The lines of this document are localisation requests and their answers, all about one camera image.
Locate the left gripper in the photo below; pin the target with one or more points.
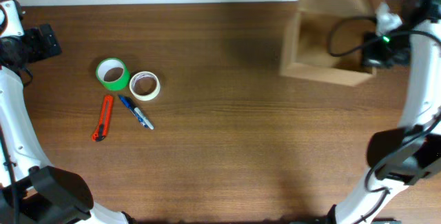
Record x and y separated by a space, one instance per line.
40 50

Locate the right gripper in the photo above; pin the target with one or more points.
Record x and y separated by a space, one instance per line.
371 58

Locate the brown cardboard box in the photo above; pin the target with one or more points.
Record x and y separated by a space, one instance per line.
304 51

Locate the green tape roll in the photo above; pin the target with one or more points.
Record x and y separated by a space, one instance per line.
107 65

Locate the orange utility knife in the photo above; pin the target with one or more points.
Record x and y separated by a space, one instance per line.
103 125

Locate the beige masking tape roll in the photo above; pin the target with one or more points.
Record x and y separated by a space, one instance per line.
141 75

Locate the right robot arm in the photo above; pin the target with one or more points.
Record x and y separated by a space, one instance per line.
400 157

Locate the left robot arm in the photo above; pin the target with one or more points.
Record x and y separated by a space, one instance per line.
32 189

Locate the blue ballpoint pen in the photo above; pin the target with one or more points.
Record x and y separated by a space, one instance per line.
126 102

